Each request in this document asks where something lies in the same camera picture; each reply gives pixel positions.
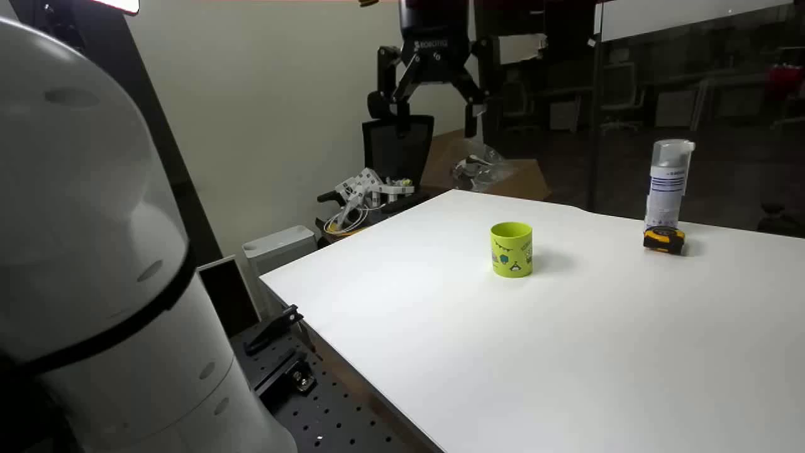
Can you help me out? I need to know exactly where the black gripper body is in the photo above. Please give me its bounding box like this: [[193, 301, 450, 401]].
[[397, 0, 477, 71]]

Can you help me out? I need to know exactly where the red object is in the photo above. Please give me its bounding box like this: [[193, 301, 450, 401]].
[[762, 60, 805, 105]]

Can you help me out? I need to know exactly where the white spray can clear cap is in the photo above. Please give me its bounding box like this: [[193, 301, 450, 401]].
[[641, 135, 699, 232]]

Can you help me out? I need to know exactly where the black flat panel block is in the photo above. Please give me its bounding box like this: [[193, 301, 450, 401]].
[[196, 255, 265, 339]]

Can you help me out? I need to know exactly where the green printed mug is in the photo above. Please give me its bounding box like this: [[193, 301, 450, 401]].
[[489, 218, 536, 279]]

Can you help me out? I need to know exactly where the black clamp lever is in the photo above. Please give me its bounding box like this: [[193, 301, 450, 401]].
[[242, 301, 306, 356]]

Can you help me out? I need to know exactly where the clear plastic bag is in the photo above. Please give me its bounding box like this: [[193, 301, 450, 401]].
[[450, 140, 516, 195]]

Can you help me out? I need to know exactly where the bright lamp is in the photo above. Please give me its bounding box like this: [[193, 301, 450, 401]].
[[92, 0, 143, 17]]

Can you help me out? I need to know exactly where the black metal bracket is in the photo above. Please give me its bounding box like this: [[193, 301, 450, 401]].
[[248, 342, 320, 402]]

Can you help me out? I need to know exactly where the black perforated breadboard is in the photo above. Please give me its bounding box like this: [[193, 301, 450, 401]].
[[228, 309, 441, 453]]

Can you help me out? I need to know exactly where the grey box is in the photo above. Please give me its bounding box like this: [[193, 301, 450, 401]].
[[238, 223, 320, 278]]

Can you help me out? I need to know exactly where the white black robotic hand gadget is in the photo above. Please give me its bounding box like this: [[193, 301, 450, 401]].
[[314, 166, 417, 241]]

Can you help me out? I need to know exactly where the white board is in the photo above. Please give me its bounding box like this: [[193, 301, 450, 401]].
[[596, 0, 796, 46]]

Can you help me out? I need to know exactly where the black office chair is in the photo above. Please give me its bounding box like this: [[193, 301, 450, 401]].
[[360, 113, 438, 184]]

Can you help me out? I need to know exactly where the yellow black tape measure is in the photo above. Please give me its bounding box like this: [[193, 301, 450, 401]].
[[641, 223, 689, 256]]

